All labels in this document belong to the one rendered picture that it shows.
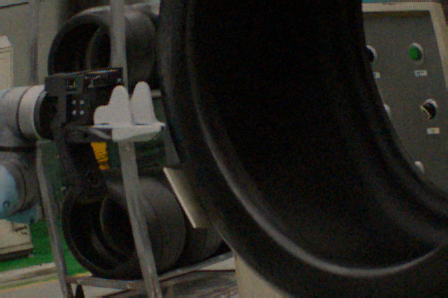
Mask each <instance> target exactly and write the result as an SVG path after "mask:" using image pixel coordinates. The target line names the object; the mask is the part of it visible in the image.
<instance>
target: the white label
mask: <svg viewBox="0 0 448 298"><path fill-rule="evenodd" d="M164 171H165V173H166V175H167V177H168V179H169V181H170V184H171V186H172V188H173V190H174V192H175V194H176V196H177V197H178V199H179V200H180V202H181V204H182V206H183V208H184V210H185V212H186V213H187V215H188V217H189V219H190V221H191V223H192V224H193V226H194V228H213V226H212V224H211V222H210V220H209V218H208V217H207V215H206V213H205V211H204V209H203V207H202V206H201V205H200V203H199V201H198V199H197V197H196V195H195V193H194V191H193V189H192V188H191V186H190V184H189V182H188V180H187V178H186V176H185V174H184V172H183V170H177V169H171V168H164Z"/></svg>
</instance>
